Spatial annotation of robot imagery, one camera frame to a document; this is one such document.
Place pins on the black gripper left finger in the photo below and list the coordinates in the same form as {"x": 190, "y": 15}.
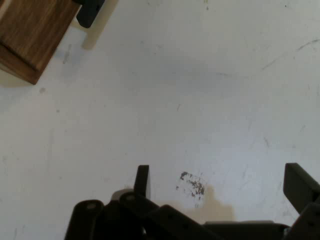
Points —
{"x": 130, "y": 220}

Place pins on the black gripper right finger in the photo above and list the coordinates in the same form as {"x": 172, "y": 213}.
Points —
{"x": 306, "y": 192}

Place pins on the dark blue rectangular object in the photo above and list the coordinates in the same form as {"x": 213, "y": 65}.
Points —
{"x": 90, "y": 12}

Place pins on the brown wooden drawer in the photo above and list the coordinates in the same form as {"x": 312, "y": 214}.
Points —
{"x": 32, "y": 32}

